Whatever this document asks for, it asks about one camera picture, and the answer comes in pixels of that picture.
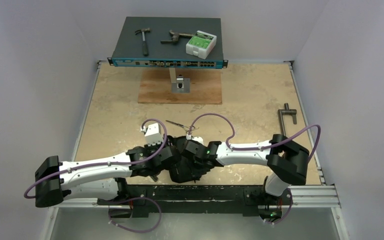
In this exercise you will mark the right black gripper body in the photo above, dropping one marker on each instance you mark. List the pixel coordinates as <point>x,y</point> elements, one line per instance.
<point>192,162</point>

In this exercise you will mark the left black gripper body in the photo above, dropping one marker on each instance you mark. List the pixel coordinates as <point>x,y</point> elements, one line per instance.
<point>162,148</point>

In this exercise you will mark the black zippered tool case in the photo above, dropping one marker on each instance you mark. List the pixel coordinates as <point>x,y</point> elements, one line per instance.
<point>183,172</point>

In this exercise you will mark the black comb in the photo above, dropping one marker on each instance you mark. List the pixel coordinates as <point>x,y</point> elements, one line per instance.
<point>154,178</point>

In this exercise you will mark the silver thinning scissors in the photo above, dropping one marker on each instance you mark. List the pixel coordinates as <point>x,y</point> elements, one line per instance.
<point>184,127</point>

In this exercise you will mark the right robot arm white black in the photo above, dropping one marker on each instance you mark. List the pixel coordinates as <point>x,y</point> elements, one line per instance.
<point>287,160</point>

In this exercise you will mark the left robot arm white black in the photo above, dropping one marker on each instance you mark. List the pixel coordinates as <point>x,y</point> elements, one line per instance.
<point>57,181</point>

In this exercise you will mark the wooden board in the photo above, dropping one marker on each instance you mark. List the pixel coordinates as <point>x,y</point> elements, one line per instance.
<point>156,87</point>

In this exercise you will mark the claw hammer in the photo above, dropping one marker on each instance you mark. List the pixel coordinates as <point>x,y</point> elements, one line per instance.
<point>143,31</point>

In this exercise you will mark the white green plastic box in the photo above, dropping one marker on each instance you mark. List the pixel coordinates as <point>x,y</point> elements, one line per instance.
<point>201,44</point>

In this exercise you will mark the rusty metal clamp tool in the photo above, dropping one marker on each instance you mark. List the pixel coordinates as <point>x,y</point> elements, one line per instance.
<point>175,37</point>

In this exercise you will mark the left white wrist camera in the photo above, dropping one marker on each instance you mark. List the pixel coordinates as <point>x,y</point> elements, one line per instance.
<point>152,134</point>

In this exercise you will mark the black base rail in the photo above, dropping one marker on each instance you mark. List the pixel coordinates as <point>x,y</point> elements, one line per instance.
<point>246,200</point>

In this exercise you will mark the metal stand bracket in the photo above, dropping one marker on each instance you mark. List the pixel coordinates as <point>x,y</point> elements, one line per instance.
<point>179,84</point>

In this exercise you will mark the network switch rack unit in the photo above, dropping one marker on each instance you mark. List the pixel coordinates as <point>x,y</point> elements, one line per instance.
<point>128,50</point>

